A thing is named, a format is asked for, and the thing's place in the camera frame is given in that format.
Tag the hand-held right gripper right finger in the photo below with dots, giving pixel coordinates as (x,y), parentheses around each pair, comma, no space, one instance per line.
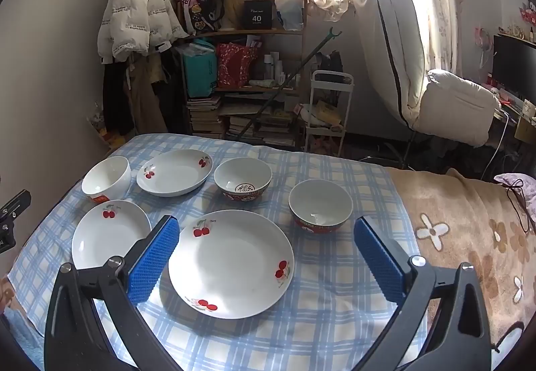
(379,264)

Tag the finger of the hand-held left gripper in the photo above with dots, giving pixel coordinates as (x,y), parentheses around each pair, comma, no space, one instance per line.
(14,209)

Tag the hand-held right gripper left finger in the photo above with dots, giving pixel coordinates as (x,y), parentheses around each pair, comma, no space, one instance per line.
(153,260)

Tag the small cherry print plate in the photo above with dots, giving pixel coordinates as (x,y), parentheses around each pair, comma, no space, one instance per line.
(104,241)

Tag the large cherry print plate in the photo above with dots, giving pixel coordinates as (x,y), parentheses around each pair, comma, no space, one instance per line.
(230,262)

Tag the red patterned bowl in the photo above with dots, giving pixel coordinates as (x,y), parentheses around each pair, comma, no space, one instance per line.
(320,203)

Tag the medium cherry print plate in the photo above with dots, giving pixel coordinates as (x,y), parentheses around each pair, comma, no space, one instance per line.
(176,174)

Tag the plain white bowl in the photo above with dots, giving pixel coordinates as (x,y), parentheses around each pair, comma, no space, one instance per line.
(104,178)

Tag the red bowl with inner print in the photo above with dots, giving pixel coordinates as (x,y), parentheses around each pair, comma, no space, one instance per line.
(243,176)

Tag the blue plaid cloth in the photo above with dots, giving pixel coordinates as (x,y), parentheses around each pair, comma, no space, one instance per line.
(318,291)

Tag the brown flower blanket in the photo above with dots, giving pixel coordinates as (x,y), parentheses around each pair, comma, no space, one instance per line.
(460,228)

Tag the blue fluffy cloth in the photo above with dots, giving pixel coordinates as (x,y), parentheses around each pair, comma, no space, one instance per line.
(21,337)

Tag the clear plastic bag with items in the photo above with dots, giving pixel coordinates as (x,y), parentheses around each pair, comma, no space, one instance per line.
(104,136)

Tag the dark hanging clothes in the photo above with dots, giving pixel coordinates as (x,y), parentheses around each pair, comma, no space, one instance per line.
(117,103)

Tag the beige trousers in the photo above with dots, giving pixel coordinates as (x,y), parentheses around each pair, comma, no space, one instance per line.
(144,103)

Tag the purple floral pillow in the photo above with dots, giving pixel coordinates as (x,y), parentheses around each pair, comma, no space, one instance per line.
(519,191)

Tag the white trolley cart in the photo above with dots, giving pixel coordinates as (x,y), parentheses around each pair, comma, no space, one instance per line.
(349,103)

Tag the white padded chair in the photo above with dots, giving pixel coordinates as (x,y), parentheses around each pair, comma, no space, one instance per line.
(456,107)

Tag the teal shopping bag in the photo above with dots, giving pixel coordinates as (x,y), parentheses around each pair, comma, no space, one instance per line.
(200,71)

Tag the green pole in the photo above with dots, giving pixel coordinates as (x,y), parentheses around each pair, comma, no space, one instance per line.
(289,85)

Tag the black bag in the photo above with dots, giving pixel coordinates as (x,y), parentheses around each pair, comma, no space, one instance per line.
(331,63)

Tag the red patterned paper bag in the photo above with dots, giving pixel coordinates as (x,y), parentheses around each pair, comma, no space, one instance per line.
(234,65)

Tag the white mug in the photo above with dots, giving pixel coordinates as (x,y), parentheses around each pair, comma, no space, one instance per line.
(528,108)

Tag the row of white bottles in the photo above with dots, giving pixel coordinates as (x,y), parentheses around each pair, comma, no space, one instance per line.
(272,65)

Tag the black monitor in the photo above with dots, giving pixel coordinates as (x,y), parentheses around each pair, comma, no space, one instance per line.
(515,65)

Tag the pink desk fan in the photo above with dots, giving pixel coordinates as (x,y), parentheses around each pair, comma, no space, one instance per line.
(482,40)

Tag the wooden bookshelf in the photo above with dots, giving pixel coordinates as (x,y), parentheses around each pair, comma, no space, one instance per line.
(251,32)

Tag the colourful printed bag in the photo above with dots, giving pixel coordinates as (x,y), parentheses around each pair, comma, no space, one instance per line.
(203,10)

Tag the black box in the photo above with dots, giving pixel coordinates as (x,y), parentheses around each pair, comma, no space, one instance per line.
(258,15)

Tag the white plastic bag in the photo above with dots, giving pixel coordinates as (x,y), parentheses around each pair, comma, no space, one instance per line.
(289,2)

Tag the red wall decoration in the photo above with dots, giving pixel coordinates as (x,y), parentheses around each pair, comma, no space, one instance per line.
(528,13)

